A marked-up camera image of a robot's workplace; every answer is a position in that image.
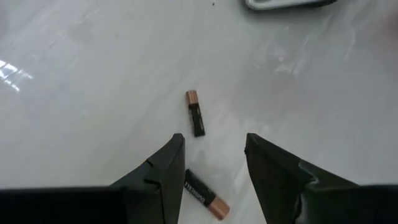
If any thin black copper-top battery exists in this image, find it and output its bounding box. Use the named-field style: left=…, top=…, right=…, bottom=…
left=185, top=90, right=206, bottom=138

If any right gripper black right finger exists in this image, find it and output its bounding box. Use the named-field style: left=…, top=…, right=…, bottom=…
left=244, top=133, right=361, bottom=224

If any thick black copper-top battery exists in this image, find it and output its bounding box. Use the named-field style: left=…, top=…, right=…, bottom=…
left=183, top=169, right=231, bottom=222

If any silver desk calculator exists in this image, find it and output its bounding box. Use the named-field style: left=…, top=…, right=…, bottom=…
left=243, top=0, right=339, bottom=11

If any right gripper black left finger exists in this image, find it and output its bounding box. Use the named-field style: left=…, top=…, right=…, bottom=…
left=110, top=133, right=187, bottom=224

